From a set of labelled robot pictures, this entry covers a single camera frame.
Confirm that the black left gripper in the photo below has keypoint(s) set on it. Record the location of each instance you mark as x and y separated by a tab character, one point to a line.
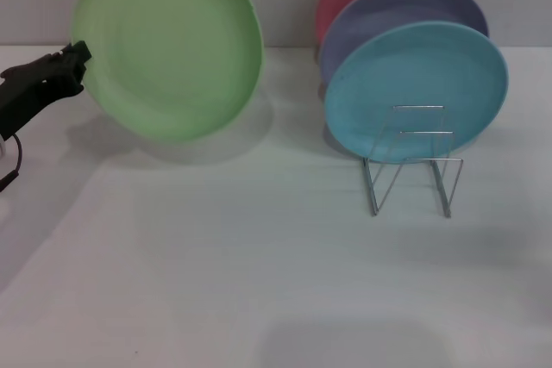
21	92

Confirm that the green round plate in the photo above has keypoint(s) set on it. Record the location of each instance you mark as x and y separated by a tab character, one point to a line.
172	45

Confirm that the purple round plate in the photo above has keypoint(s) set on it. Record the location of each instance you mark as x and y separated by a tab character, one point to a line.
388	14

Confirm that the light blue round plate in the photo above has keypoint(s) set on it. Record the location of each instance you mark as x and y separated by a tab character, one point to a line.
414	70

